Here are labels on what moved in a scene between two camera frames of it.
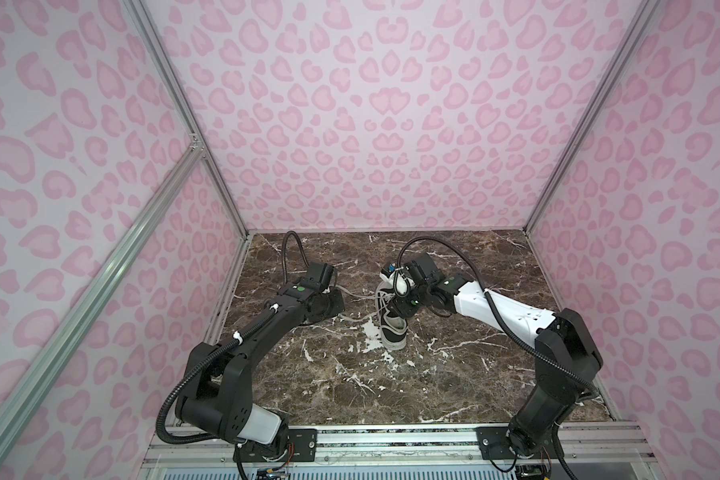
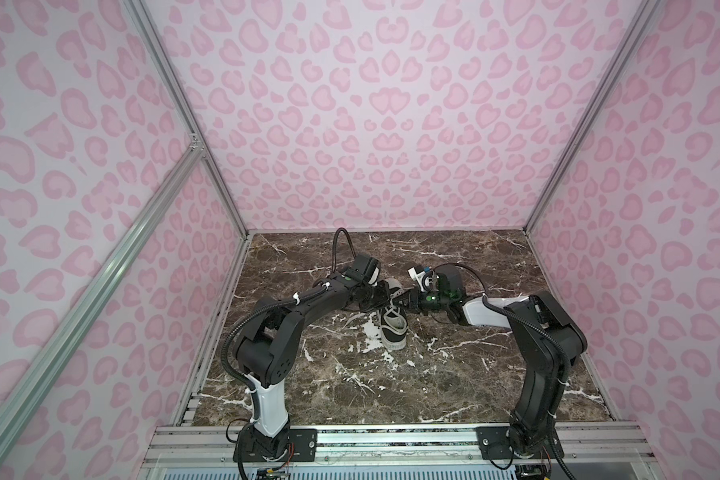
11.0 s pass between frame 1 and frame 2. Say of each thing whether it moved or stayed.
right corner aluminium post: stayed
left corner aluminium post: stayed
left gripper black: moved
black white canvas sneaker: stayed
